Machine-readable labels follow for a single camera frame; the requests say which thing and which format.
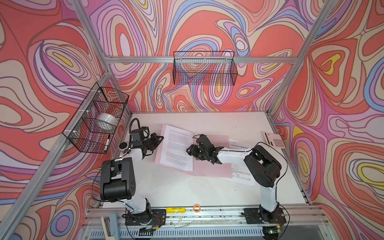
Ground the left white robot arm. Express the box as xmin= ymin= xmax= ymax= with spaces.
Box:
xmin=100 ymin=127 xmax=164 ymax=216

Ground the printed English text sheet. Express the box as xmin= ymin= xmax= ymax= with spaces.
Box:
xmin=157 ymin=125 xmax=194 ymax=172

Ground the pink file folder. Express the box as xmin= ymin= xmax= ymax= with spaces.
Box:
xmin=155 ymin=141 xmax=233 ymax=179

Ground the yellow label strip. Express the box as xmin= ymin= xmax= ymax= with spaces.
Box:
xmin=166 ymin=208 xmax=186 ymax=214

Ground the pink tape roll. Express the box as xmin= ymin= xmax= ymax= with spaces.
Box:
xmin=119 ymin=142 xmax=129 ymax=152

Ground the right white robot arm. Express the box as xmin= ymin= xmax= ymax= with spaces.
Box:
xmin=186 ymin=134 xmax=282 ymax=222

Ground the black wire basket left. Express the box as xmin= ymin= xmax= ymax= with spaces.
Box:
xmin=63 ymin=83 xmax=129 ymax=154

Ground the white tape roll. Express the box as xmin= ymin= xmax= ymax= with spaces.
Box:
xmin=97 ymin=113 xmax=119 ymax=126

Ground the black wire basket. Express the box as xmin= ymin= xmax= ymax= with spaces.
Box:
xmin=63 ymin=83 xmax=129 ymax=154
xmin=173 ymin=50 xmax=238 ymax=86

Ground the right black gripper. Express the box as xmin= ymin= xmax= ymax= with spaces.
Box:
xmin=185 ymin=144 xmax=208 ymax=160

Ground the printed Chinese text sheet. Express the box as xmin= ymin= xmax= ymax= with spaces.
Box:
xmin=222 ymin=139 xmax=257 ymax=187

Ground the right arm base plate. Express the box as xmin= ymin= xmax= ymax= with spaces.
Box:
xmin=241 ymin=207 xmax=287 ymax=226

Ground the black marker pen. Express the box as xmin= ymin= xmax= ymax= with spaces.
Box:
xmin=104 ymin=134 xmax=111 ymax=153

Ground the black wire basket back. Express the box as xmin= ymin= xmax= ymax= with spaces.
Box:
xmin=173 ymin=50 xmax=238 ymax=86

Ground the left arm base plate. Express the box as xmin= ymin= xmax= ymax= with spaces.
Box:
xmin=122 ymin=209 xmax=167 ymax=227

